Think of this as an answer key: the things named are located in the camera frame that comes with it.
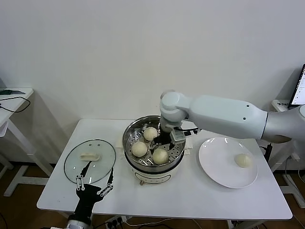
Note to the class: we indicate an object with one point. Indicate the round glass pot lid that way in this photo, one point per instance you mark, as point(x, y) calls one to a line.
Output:
point(71, 164)

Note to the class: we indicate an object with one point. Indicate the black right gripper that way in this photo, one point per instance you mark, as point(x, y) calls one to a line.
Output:
point(164, 138)

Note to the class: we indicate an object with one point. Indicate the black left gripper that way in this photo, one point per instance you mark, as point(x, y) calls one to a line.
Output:
point(87, 192)

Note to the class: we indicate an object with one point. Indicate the green flat item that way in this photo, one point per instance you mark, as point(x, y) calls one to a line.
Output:
point(10, 91)

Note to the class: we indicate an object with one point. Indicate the white steamed baozi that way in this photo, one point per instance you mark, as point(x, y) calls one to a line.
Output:
point(150, 133)
point(243, 160)
point(160, 156)
point(139, 149)

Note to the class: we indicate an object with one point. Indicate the open laptop computer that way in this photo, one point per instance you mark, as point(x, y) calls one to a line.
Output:
point(299, 90)

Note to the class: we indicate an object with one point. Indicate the white electric cooker base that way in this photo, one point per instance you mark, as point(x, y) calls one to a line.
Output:
point(152, 177)

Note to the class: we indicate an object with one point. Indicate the white power strip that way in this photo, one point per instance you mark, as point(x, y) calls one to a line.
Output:
point(115, 221)

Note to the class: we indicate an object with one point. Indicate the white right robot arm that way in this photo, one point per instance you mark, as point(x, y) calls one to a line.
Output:
point(226, 117)

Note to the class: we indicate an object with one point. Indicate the white wall plug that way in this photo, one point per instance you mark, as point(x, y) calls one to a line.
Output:
point(295, 156)

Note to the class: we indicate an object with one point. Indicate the black power adapter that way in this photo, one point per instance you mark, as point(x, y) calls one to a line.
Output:
point(268, 152)

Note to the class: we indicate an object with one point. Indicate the white round plate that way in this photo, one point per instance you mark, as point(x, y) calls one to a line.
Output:
point(214, 171)

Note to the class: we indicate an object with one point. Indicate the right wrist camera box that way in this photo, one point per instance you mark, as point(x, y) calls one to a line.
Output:
point(178, 136)

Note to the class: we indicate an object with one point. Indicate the stainless steel steamer basket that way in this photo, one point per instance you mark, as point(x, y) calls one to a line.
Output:
point(133, 128)

